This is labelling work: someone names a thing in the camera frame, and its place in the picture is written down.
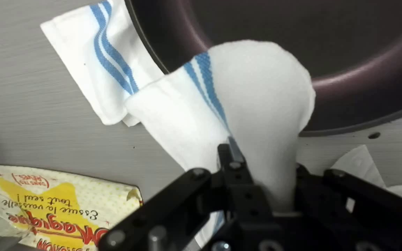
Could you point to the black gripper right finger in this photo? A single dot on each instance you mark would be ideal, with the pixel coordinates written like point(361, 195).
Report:
point(349, 213)

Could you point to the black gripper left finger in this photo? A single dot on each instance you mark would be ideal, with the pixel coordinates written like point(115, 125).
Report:
point(238, 203)

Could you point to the white blue-striped kitchen towel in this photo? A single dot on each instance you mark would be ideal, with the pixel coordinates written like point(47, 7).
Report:
point(257, 101)

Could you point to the dark nonstick frying pan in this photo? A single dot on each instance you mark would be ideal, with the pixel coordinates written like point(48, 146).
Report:
point(349, 46)

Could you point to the folded white blue-striped towel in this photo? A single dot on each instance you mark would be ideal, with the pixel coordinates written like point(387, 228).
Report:
point(84, 55)

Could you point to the yellow printed package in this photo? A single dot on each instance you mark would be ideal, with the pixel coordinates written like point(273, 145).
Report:
point(48, 209)

